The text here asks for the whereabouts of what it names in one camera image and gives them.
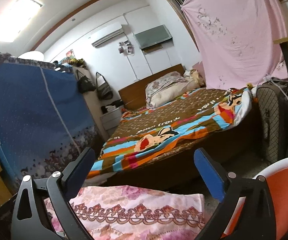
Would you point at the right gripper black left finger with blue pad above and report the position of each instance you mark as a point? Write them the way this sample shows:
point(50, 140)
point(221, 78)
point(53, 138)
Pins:
point(30, 219)

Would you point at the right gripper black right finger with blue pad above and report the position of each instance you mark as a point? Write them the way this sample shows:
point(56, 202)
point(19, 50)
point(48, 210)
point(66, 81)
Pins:
point(227, 188)

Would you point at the orange bin with white rim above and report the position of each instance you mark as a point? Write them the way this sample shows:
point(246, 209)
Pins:
point(283, 192)

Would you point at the pink floral quilt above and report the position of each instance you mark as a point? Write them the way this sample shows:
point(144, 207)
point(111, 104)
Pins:
point(128, 212)

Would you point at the blue fabric wardrobe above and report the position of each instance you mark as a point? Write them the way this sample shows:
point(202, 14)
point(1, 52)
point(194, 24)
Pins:
point(44, 120)

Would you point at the dark quilted suitcase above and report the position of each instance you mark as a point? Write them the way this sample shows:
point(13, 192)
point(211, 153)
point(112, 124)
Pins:
point(273, 106)

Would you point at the white nightstand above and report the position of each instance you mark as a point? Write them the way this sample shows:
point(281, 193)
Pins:
point(111, 120)

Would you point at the colourful cartoon bedspread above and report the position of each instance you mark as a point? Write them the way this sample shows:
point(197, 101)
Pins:
point(147, 133)

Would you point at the black handbag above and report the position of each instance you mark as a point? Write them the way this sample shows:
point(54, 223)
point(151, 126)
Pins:
point(84, 84)

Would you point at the grey handbag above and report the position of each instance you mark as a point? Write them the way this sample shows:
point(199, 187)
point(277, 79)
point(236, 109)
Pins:
point(104, 91)

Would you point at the floral pillow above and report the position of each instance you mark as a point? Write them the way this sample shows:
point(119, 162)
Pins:
point(172, 85)

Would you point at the wooden headboard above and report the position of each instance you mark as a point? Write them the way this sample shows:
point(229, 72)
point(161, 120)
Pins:
point(133, 96)

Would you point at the pink hanging curtain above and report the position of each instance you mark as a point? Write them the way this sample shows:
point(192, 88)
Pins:
point(236, 40)

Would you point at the ceiling light panel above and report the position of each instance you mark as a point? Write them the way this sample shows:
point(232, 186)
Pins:
point(16, 17)

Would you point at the white air conditioner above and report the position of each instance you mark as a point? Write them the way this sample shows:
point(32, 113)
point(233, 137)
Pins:
point(107, 33)

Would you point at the green wall panel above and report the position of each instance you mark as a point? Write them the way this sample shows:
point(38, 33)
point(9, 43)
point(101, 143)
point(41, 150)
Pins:
point(153, 36)

